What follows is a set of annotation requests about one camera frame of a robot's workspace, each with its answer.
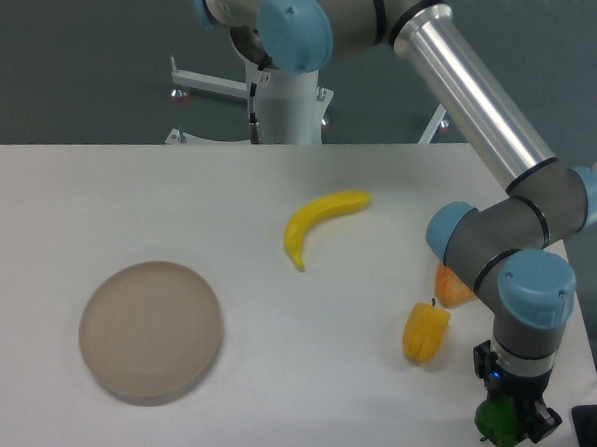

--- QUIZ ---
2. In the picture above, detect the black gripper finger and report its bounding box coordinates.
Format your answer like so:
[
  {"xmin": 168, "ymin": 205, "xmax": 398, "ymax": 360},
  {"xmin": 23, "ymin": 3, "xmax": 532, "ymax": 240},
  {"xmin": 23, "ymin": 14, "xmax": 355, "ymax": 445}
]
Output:
[{"xmin": 518, "ymin": 398, "xmax": 563, "ymax": 443}]

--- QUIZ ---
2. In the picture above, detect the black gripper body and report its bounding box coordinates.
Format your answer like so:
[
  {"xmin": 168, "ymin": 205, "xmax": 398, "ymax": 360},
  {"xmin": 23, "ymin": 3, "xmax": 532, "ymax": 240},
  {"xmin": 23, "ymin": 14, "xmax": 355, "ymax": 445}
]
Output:
[{"xmin": 487, "ymin": 370, "xmax": 551, "ymax": 412}]

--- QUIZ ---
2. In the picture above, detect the green toy pepper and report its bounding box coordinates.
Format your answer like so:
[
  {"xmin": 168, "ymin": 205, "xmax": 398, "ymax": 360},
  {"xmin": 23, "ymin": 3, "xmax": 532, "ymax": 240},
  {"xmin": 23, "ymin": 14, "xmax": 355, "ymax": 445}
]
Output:
[{"xmin": 474, "ymin": 394, "xmax": 522, "ymax": 447}]

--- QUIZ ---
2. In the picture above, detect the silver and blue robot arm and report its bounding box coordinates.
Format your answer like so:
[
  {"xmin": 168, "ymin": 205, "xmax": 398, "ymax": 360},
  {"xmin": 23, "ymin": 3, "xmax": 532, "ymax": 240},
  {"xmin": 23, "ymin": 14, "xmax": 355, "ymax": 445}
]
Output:
[{"xmin": 192, "ymin": 0, "xmax": 597, "ymax": 447}]

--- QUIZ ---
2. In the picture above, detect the yellow toy pepper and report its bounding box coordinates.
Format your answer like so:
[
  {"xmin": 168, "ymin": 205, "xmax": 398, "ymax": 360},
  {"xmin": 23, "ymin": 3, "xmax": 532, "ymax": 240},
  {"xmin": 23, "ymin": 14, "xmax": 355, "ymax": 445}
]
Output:
[{"xmin": 401, "ymin": 299, "xmax": 451, "ymax": 364}]

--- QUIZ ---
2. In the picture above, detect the beige round plate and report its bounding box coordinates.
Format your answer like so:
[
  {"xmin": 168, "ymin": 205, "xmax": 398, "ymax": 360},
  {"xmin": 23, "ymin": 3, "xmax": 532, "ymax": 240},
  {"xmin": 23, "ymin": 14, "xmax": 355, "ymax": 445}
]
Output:
[{"xmin": 78, "ymin": 261, "xmax": 223, "ymax": 407}]

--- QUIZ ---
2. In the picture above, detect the black device at table edge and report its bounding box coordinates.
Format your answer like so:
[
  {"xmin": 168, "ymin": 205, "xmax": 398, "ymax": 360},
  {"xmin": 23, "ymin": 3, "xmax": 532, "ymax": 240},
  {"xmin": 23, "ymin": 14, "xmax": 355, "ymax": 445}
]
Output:
[{"xmin": 571, "ymin": 405, "xmax": 597, "ymax": 447}]

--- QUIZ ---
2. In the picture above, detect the orange toy fruit slice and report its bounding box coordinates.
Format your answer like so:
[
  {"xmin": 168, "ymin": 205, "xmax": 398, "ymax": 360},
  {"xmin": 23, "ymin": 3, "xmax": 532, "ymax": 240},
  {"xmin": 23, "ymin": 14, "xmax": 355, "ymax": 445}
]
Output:
[{"xmin": 434, "ymin": 263, "xmax": 476, "ymax": 309}]

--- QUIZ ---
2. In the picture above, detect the yellow toy banana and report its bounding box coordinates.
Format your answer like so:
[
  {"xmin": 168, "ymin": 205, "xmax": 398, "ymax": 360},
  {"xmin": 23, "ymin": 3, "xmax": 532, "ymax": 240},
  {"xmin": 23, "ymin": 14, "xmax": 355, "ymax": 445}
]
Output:
[{"xmin": 283, "ymin": 190, "xmax": 373, "ymax": 272}]

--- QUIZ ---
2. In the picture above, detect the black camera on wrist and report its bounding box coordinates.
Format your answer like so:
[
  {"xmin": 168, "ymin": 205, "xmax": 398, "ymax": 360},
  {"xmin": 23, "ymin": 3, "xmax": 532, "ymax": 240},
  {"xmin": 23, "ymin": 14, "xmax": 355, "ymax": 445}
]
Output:
[{"xmin": 473, "ymin": 340, "xmax": 498, "ymax": 382}]

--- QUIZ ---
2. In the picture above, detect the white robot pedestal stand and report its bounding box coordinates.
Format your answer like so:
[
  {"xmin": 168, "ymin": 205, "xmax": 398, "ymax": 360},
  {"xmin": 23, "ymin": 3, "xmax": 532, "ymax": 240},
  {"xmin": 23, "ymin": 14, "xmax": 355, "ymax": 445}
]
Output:
[{"xmin": 162, "ymin": 55, "xmax": 454, "ymax": 160}]

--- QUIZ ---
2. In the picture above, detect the black cable on pedestal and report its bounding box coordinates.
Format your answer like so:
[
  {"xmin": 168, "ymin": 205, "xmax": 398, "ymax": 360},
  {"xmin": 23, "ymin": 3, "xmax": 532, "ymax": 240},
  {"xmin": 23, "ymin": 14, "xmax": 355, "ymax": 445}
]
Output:
[{"xmin": 246, "ymin": 55, "xmax": 273, "ymax": 146}]

